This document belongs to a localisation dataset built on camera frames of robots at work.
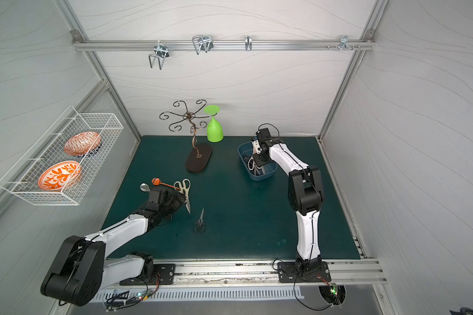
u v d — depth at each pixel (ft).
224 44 2.56
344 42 2.51
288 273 2.40
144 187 3.19
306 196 1.82
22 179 1.84
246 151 3.57
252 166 3.23
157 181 3.29
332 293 2.35
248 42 2.59
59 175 2.06
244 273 2.46
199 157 3.61
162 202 2.31
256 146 3.05
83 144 2.37
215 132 3.06
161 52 2.58
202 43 2.50
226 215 2.97
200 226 2.82
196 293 2.31
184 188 3.21
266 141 2.39
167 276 2.40
